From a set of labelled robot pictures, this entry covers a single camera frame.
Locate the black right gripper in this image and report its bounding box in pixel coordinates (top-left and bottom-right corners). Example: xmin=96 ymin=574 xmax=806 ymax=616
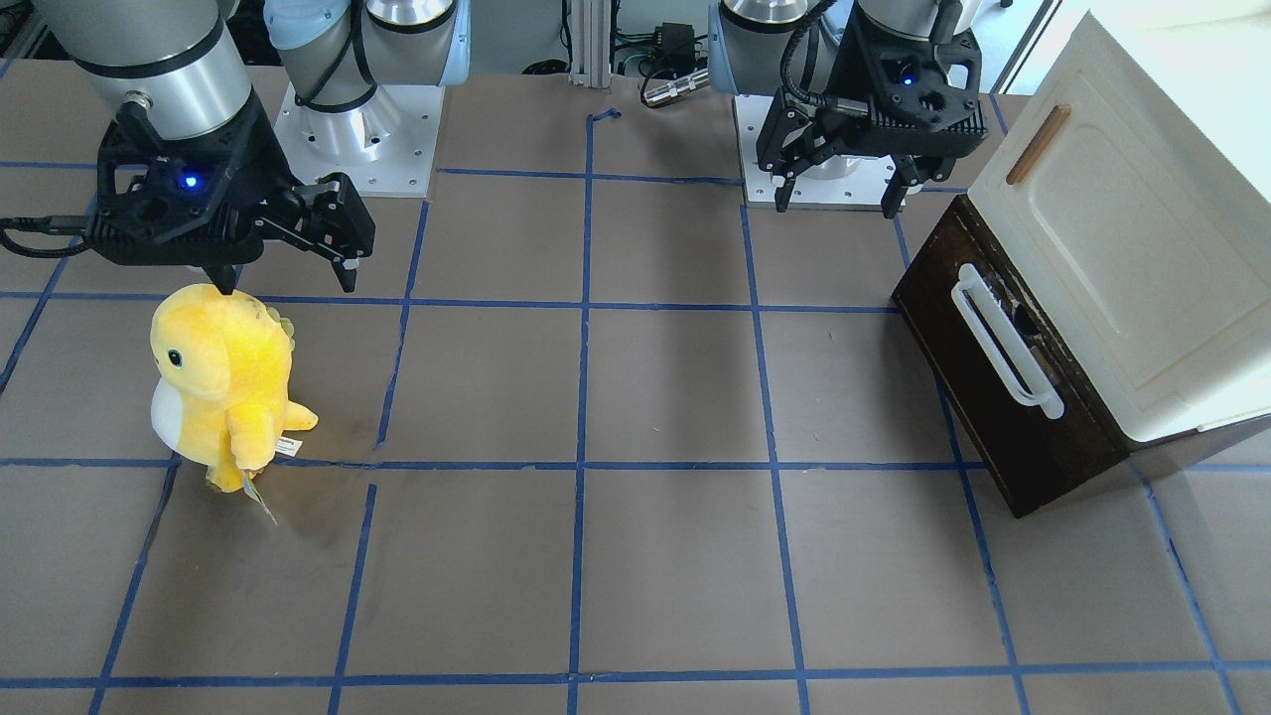
xmin=85 ymin=90 xmax=376 ymax=297

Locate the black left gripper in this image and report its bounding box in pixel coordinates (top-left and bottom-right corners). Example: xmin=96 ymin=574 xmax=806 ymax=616
xmin=758 ymin=11 xmax=989 ymax=220

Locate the white drawer handle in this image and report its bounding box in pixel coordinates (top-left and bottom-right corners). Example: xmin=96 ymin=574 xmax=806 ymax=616
xmin=949 ymin=263 xmax=1065 ymax=420

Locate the dark wooden drawer cabinet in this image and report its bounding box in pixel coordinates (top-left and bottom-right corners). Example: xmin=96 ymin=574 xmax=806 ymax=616
xmin=894 ymin=196 xmax=1268 ymax=517

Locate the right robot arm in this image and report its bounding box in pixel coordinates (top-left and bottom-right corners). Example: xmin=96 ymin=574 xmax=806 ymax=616
xmin=3 ymin=1 xmax=472 ymax=293

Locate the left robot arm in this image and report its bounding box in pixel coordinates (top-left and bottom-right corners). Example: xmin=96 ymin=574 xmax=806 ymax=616
xmin=708 ymin=1 xmax=989 ymax=217

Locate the yellow plush dinosaur toy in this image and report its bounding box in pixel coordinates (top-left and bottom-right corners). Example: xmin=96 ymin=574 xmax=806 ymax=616
xmin=149 ymin=282 xmax=319 ymax=505

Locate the black power adapter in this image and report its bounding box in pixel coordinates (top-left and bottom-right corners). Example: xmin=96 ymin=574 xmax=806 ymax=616
xmin=649 ymin=22 xmax=697 ymax=77

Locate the cream plastic storage box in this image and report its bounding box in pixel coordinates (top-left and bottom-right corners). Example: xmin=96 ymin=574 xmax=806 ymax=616
xmin=969 ymin=1 xmax=1270 ymax=442

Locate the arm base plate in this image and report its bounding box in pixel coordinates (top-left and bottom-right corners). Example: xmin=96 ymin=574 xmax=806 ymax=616
xmin=275 ymin=85 xmax=446 ymax=199
xmin=733 ymin=94 xmax=895 ymax=213

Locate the aluminium frame post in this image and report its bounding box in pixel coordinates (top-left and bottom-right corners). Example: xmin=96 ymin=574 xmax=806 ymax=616
xmin=564 ymin=0 xmax=616 ymax=91

